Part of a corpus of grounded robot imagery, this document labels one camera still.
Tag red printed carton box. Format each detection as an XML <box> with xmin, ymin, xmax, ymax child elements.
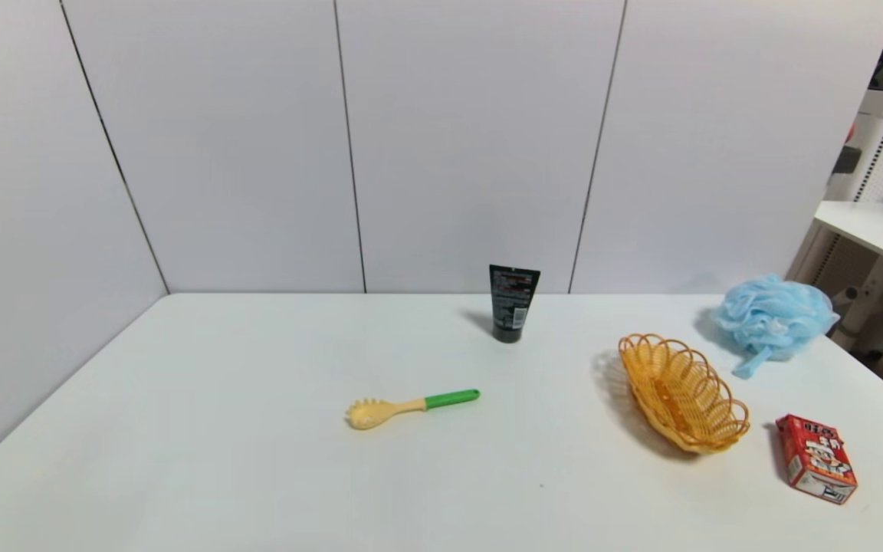
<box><xmin>776</xmin><ymin>414</ymin><xmax>858</xmax><ymax>505</ymax></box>

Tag light blue bath loofah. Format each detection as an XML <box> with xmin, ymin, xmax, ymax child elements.
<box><xmin>712</xmin><ymin>274</ymin><xmax>841</xmax><ymax>380</ymax></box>

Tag yellow pasta spoon green handle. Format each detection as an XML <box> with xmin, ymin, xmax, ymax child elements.
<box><xmin>346</xmin><ymin>389</ymin><xmax>481</xmax><ymax>431</ymax></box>

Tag yellow woven plastic basket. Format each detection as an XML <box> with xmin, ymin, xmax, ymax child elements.
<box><xmin>618</xmin><ymin>333</ymin><xmax>750</xmax><ymax>455</ymax></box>

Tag white side desk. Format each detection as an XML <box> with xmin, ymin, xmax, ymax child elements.
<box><xmin>790</xmin><ymin>200</ymin><xmax>883</xmax><ymax>361</ymax></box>

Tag black cosmetic tube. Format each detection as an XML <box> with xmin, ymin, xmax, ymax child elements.
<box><xmin>489</xmin><ymin>264</ymin><xmax>541</xmax><ymax>343</ymax></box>

